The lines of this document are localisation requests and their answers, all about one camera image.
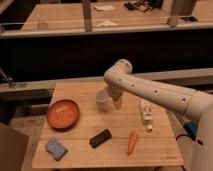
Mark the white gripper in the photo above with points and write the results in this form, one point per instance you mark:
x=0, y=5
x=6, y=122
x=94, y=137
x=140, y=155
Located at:
x=116, y=94

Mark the white ceramic cup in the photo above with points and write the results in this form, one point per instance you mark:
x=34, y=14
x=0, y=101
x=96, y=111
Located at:
x=102, y=99

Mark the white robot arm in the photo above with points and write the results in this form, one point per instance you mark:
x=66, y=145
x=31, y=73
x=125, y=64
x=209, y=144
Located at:
x=193, y=104

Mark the small clear cup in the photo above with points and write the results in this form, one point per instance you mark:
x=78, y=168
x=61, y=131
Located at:
x=42, y=25

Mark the white tube bottle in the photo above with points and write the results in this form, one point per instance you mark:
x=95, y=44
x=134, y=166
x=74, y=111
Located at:
x=146, y=114

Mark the black rectangular block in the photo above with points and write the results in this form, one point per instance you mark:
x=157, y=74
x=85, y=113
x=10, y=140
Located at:
x=100, y=138

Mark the orange carrot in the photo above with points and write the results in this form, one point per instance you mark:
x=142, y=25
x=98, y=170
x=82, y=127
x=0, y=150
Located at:
x=132, y=141

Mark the small wooden table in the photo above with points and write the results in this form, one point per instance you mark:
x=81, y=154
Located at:
x=110, y=139

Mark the orange bowl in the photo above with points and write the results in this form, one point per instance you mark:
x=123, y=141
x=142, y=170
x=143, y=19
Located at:
x=63, y=114

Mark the crumpled white paper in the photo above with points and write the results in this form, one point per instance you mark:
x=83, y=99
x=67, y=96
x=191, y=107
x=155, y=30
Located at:
x=106, y=23

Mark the blue sponge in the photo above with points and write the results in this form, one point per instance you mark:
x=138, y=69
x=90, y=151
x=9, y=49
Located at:
x=55, y=148

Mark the white paper sheet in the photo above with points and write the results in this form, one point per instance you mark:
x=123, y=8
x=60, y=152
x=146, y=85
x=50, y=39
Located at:
x=104, y=8

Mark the black items on bench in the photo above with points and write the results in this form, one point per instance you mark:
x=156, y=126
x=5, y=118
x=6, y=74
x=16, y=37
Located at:
x=141, y=5

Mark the blue box with cables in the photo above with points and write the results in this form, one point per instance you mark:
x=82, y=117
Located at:
x=190, y=130

